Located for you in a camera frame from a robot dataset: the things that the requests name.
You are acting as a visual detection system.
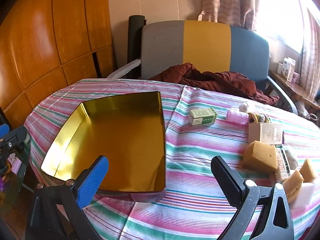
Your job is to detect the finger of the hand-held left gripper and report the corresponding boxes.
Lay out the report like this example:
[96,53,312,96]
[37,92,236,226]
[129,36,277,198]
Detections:
[0,124,11,140]
[0,126,27,155]

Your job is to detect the yellow spotted soft toy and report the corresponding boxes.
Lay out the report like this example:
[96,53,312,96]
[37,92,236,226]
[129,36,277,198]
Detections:
[247,112,269,124]

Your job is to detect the black rolled mat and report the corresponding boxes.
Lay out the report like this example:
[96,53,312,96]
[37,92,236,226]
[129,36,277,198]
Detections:
[127,15,145,64]

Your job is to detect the gold tin box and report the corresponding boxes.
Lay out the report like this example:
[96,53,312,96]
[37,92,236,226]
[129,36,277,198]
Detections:
[40,91,167,197]

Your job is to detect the striped tablecloth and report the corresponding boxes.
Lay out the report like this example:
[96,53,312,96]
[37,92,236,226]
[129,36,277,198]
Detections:
[24,78,320,240]

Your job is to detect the white cartons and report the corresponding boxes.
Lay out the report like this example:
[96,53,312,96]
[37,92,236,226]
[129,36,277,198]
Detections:
[277,57,297,83]

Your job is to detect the wooden wardrobe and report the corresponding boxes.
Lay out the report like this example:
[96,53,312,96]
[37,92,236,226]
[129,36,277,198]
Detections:
[0,0,118,130]

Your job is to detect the small yellow sponge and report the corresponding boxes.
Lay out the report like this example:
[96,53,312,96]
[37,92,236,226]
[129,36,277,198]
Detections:
[299,158,318,183]
[282,170,304,203]

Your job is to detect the wooden side desk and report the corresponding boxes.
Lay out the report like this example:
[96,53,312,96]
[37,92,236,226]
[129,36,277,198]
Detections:
[269,70,320,110]

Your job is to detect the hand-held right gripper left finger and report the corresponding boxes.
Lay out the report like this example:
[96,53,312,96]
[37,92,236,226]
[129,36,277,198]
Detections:
[25,155,110,240]

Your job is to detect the glass side table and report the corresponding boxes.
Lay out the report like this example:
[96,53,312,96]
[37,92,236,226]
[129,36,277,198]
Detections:
[0,130,32,215]

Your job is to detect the grey yellow blue chair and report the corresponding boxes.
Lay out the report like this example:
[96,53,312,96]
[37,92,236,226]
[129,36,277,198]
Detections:
[107,20,299,115]

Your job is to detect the pink roll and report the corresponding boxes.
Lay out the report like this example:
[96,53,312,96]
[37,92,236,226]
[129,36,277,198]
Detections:
[226,109,249,125]

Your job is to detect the white sponge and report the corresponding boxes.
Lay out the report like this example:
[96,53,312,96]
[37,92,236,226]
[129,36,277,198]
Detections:
[290,182,316,212]

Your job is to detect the small green tin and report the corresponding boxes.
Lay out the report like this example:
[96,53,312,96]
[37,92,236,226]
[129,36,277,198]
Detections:
[189,107,217,126]

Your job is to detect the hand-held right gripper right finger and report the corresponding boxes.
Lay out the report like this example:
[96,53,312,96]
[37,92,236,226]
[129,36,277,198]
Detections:
[211,156,295,240]

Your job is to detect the dark red cloth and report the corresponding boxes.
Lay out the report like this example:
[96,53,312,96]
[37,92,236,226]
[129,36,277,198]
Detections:
[148,62,280,104]

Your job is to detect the patterned curtain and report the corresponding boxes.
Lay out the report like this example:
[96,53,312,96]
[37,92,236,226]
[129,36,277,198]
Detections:
[299,0,320,103]
[200,0,265,30]

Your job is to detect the beige carton box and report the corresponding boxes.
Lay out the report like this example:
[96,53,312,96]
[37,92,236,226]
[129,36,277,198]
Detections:
[248,122,284,145]

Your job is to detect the patterned snack packet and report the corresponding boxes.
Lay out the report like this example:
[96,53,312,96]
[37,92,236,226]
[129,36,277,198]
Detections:
[275,145,292,182]

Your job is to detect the large yellow sponge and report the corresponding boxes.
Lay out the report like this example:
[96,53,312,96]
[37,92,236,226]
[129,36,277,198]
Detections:
[241,140,279,173]

